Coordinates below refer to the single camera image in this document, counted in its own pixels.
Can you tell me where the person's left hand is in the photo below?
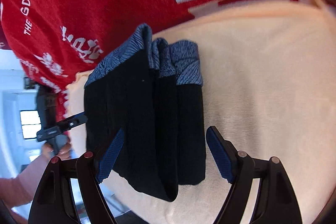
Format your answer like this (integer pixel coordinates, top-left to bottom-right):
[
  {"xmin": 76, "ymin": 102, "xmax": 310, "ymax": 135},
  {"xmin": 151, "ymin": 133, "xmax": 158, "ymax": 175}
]
[{"xmin": 42, "ymin": 137, "xmax": 72, "ymax": 160}]

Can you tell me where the cream sofa cushion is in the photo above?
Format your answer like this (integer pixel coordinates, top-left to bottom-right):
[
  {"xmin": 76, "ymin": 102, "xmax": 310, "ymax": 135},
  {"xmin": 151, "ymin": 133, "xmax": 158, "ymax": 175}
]
[{"xmin": 65, "ymin": 0, "xmax": 336, "ymax": 224}]

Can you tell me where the black pants blue waistband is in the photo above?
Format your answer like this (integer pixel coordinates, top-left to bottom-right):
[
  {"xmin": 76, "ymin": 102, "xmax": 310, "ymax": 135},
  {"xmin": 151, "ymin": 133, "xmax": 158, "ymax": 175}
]
[{"xmin": 84, "ymin": 24, "xmax": 206, "ymax": 202}]

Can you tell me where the pink sleeved left forearm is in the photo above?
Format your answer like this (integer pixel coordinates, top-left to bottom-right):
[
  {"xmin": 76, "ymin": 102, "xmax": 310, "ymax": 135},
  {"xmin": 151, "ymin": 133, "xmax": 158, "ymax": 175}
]
[{"xmin": 1, "ymin": 155, "xmax": 49, "ymax": 209}]

